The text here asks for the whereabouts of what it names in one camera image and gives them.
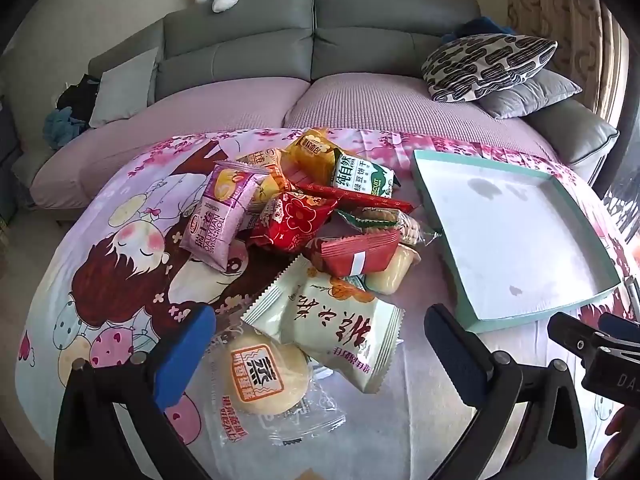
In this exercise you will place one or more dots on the purple swiss roll packet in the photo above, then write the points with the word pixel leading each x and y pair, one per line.
pixel 220 210

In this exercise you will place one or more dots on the clear green cookie packet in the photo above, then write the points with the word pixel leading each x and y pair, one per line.
pixel 385 222

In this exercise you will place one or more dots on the cream swiss roll packet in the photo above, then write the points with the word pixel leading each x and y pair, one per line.
pixel 267 162

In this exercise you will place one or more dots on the grey sofa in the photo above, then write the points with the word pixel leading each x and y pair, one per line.
pixel 350 35

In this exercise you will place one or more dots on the dark clothes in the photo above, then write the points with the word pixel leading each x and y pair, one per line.
pixel 80 92

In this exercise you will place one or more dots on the white pastry packet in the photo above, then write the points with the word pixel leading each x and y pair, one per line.
pixel 335 320

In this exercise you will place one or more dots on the yellow bread packet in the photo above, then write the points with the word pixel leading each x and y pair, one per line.
pixel 312 152

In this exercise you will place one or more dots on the patterned beige curtain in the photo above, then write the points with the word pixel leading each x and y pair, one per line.
pixel 550 0

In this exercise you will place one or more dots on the white green biscuit packet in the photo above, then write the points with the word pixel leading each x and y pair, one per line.
pixel 362 177

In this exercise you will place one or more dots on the red flower snack packet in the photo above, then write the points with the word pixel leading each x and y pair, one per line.
pixel 290 220

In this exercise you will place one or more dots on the grey pillow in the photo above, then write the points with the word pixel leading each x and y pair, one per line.
pixel 530 95

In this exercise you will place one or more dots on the pale yellow cake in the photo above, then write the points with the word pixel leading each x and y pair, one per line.
pixel 392 272

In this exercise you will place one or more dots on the long red patterned packet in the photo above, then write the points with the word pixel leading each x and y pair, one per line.
pixel 360 199

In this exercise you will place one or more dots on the dark blue cloth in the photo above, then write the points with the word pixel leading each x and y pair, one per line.
pixel 482 25

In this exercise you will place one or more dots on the pale pillow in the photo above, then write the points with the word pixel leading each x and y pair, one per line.
pixel 125 90

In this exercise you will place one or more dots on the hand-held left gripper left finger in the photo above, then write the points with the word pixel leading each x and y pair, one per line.
pixel 185 355

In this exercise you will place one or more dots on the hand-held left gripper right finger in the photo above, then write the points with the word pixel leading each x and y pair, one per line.
pixel 452 350

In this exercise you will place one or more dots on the clear steamed bun packet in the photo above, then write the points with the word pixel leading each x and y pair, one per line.
pixel 265 385

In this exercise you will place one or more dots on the teal cardboard box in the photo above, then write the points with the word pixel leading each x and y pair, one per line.
pixel 510 240

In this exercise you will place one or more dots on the person's right hand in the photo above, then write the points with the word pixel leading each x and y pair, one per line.
pixel 620 440

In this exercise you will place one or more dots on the red wafer packet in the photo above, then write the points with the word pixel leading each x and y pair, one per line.
pixel 357 255

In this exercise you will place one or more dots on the pink sofa seat cover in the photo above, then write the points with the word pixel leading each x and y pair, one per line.
pixel 390 100

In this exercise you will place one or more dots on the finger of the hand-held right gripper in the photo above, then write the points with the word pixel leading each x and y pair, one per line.
pixel 567 330
pixel 622 327

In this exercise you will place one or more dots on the printed cartoon blanket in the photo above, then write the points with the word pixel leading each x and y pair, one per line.
pixel 100 270

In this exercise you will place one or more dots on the black white patterned pillow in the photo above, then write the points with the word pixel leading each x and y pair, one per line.
pixel 490 65

